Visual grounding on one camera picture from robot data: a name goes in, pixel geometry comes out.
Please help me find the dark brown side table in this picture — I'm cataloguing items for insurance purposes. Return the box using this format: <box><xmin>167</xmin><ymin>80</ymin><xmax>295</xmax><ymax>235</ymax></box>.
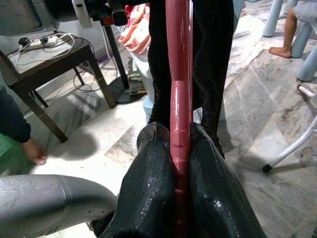
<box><xmin>0</xmin><ymin>37</ymin><xmax>117</xmax><ymax>143</ymax></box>

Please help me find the pink patterned garment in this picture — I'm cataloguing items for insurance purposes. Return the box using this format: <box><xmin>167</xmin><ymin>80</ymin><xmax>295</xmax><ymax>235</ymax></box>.
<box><xmin>118</xmin><ymin>3</ymin><xmax>152</xmax><ymax>56</ymax></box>

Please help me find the black standing fan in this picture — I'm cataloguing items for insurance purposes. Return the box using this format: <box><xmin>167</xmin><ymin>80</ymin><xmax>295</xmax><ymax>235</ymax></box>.
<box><xmin>102</xmin><ymin>23</ymin><xmax>149</xmax><ymax>104</ymax></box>

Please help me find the pale blue plastic chair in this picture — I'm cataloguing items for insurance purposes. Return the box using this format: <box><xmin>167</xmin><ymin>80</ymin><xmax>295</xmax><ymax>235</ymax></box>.
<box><xmin>262</xmin><ymin>0</ymin><xmax>317</xmax><ymax>82</ymax></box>

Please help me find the red plastic hanger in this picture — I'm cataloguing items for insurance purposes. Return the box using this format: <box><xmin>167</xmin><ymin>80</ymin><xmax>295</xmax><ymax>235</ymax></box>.
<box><xmin>165</xmin><ymin>0</ymin><xmax>195</xmax><ymax>238</ymax></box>

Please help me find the black and orange device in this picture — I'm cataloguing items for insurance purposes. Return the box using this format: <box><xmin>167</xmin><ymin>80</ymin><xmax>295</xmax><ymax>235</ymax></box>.
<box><xmin>91</xmin><ymin>7</ymin><xmax>127</xmax><ymax>27</ymax></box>

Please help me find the grey appliance housing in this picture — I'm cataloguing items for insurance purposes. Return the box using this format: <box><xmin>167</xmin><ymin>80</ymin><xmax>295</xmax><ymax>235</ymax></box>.
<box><xmin>0</xmin><ymin>0</ymin><xmax>61</xmax><ymax>37</ymax></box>

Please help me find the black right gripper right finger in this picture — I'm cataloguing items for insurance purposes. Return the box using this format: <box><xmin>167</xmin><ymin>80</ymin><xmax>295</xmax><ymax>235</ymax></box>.
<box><xmin>189</xmin><ymin>123</ymin><xmax>267</xmax><ymax>238</ymax></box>

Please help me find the green printed box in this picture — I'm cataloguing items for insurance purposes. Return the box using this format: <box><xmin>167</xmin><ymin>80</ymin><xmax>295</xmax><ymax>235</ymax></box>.
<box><xmin>127</xmin><ymin>56</ymin><xmax>147</xmax><ymax>95</ymax></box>

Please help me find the black garment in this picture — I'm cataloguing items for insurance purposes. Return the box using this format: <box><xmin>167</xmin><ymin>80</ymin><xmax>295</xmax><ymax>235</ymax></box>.
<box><xmin>147</xmin><ymin>0</ymin><xmax>235</xmax><ymax>159</ymax></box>

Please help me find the white plastic appliance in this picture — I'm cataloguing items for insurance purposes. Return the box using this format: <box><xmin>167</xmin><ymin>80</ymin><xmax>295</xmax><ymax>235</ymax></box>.
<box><xmin>71</xmin><ymin>0</ymin><xmax>93</xmax><ymax>29</ymax></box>

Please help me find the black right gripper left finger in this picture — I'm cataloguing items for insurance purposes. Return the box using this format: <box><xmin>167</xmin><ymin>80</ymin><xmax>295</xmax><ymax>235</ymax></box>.
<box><xmin>104</xmin><ymin>121</ymin><xmax>178</xmax><ymax>238</ymax></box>

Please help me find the white power strip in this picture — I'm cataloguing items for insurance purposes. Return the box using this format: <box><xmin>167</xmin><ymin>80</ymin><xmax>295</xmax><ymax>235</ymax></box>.
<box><xmin>21</xmin><ymin>34</ymin><xmax>66</xmax><ymax>52</ymax></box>

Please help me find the white power cable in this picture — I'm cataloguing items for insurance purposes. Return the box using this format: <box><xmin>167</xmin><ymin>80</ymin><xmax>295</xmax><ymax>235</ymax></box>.
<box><xmin>15</xmin><ymin>32</ymin><xmax>76</xmax><ymax>65</ymax></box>

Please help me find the person in navy clothing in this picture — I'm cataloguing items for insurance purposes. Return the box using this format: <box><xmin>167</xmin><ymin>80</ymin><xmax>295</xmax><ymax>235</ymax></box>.
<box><xmin>0</xmin><ymin>85</ymin><xmax>48</xmax><ymax>174</ymax></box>

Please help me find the child in grey dress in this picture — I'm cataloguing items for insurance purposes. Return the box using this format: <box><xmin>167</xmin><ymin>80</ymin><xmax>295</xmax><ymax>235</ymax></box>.
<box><xmin>268</xmin><ymin>0</ymin><xmax>317</xmax><ymax>59</ymax></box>

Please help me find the large pale blue plastic table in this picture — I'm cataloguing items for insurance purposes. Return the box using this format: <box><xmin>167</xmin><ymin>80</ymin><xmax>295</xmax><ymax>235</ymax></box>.
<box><xmin>262</xmin><ymin>84</ymin><xmax>317</xmax><ymax>173</ymax></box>

